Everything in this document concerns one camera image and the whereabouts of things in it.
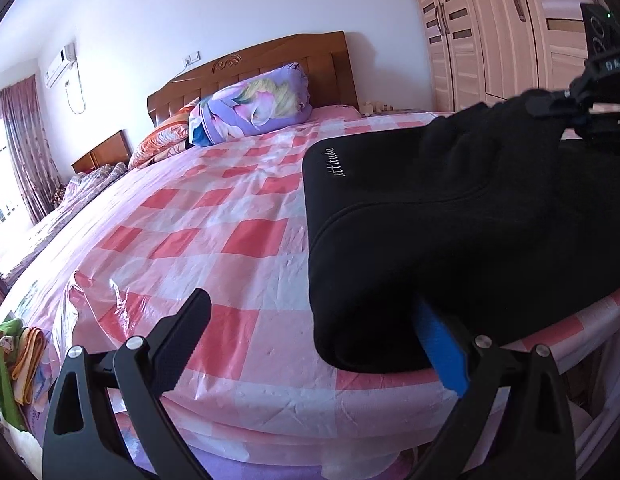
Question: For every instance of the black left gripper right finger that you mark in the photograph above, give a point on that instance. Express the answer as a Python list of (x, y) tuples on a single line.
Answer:
[(534, 439)]

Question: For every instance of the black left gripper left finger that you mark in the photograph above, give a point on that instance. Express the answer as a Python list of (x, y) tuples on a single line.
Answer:
[(82, 437)]

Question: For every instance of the dark navy pants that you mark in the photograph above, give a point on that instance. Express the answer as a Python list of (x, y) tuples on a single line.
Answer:
[(491, 217)]

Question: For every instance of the green cloth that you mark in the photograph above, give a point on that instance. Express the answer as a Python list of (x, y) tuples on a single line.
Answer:
[(10, 332)]

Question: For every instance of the orange folded towel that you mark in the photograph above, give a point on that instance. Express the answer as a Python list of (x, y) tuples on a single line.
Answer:
[(30, 350)]

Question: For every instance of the light wood wardrobe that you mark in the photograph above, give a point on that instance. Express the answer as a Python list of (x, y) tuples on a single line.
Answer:
[(490, 50)]

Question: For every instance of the floral covered nightstand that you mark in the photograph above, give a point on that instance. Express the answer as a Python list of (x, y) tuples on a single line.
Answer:
[(375, 108)]

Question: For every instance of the pink bed sheet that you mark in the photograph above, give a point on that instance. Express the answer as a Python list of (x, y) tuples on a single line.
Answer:
[(65, 209)]

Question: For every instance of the pink white checkered sheet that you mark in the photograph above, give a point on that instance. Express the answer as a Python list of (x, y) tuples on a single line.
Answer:
[(215, 239)]

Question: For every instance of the brown wooden headboard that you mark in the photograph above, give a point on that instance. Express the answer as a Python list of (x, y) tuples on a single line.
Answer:
[(324, 58)]

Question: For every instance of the dark red right curtain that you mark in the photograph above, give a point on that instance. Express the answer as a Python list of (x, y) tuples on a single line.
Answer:
[(35, 171)]

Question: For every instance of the brown far nightstand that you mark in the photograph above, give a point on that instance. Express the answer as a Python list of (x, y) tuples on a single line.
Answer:
[(111, 151)]

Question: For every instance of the purple floral folded quilt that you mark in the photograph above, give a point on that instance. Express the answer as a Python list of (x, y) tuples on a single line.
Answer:
[(274, 100)]

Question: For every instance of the orange patterned pillow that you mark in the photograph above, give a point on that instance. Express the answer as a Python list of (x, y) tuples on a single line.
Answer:
[(171, 132)]

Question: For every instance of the white wall air conditioner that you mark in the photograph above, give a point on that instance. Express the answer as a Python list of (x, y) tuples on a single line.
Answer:
[(64, 71)]

